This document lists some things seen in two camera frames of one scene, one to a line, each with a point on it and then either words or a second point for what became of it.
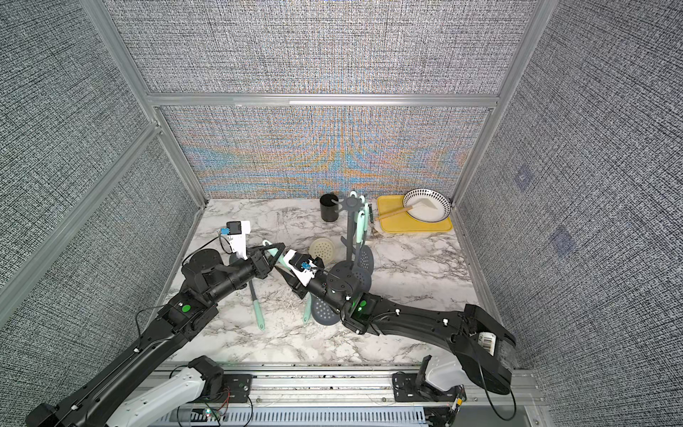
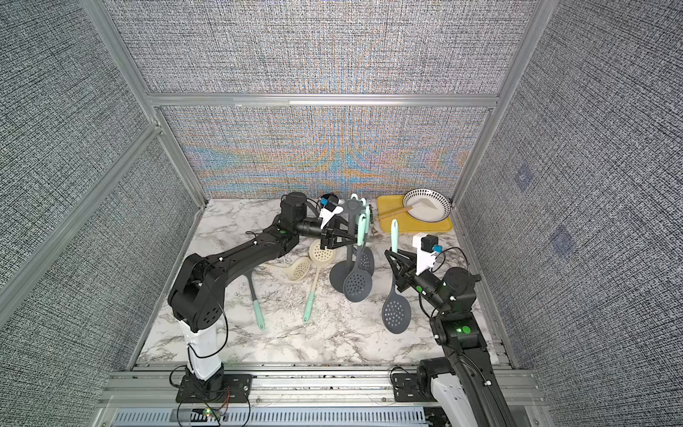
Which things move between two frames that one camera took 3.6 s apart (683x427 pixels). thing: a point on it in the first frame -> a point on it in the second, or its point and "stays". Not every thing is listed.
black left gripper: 261,265 -> 329,235
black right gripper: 298,286 -> 404,278
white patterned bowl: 441,202 stays
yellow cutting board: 404,221 stays
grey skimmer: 322,309 -> 396,310
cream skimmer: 324,248 stays
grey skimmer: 361,279 -> 367,254
